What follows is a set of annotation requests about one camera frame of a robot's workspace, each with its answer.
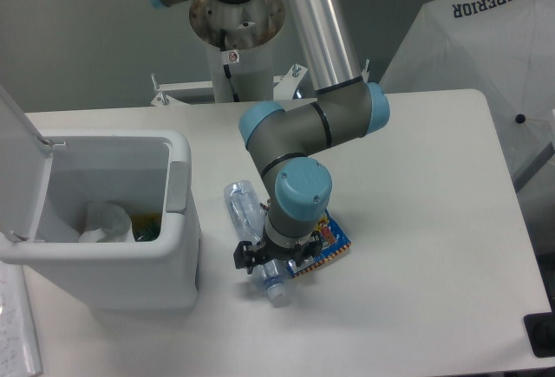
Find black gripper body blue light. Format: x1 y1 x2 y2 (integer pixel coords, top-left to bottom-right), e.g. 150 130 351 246
258 236 313 267

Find white metal base bracket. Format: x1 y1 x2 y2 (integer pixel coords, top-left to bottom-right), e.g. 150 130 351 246
149 58 374 107

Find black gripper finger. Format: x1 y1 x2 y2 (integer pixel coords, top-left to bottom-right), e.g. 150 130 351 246
303 231 323 263
233 241 266 274

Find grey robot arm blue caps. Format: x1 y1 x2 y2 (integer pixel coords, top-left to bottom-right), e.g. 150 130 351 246
150 0 390 270

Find white trash can lid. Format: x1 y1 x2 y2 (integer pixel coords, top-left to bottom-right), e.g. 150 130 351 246
1 89 53 243

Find white umbrella with lettering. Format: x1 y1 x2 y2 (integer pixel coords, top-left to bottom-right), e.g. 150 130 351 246
381 0 554 176

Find white crumpled paper trash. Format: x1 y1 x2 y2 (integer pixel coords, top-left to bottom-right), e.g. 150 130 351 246
78 201 134 243

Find blue snack wrapper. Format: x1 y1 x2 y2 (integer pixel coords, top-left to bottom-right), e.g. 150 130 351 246
258 201 352 280

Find crushed clear plastic bottle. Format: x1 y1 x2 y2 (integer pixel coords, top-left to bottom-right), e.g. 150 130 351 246
223 180 290 308

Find paper sheet in sleeve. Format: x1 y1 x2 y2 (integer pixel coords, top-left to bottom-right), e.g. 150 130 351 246
1 263 42 376

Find black cable on pedestal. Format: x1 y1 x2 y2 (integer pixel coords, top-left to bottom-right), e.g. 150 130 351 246
219 29 240 103

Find yellow green trash item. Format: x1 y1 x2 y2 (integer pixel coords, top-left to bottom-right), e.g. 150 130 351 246
130 213 161 242

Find black device at table edge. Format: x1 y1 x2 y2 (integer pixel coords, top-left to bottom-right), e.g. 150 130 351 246
524 312 554 358

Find white plastic trash can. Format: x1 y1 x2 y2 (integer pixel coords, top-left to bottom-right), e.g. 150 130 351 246
1 131 200 309

